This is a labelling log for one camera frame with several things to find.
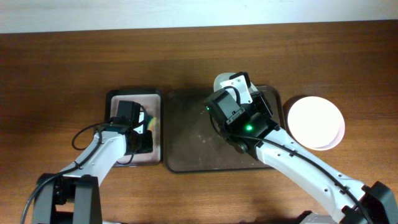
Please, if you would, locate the black cable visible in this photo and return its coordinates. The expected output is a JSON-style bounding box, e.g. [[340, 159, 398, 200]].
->
[[208, 85, 242, 139], [71, 105, 149, 166]]

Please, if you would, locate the pink plate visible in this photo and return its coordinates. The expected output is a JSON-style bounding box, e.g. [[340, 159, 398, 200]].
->
[[306, 103, 345, 151]]

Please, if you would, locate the right black cable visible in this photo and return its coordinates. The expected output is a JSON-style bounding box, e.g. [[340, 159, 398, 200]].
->
[[208, 85, 242, 139]]

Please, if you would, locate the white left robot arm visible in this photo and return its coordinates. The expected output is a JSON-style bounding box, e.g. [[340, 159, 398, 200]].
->
[[21, 127, 153, 223]]

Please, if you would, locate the green yellow sponge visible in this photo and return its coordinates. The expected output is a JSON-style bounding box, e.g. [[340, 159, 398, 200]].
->
[[146, 115, 158, 133]]

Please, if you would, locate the pale green plate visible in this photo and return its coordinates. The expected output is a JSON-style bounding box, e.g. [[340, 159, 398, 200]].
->
[[213, 72, 257, 93]]

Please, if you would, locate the cream white plate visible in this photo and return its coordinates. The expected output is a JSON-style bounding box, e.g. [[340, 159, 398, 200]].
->
[[287, 96, 345, 151]]

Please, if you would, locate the dark brown serving tray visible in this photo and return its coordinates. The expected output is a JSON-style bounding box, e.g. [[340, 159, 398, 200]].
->
[[163, 88, 271, 173]]

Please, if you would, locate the left black cable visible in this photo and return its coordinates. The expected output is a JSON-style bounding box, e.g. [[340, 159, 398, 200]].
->
[[71, 105, 149, 166]]

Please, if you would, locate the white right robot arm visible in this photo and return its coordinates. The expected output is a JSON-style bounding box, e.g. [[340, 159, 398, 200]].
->
[[234, 96, 397, 223]]

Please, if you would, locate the black soapy water tray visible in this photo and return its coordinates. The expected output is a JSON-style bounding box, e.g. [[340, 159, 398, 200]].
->
[[104, 88, 163, 167]]

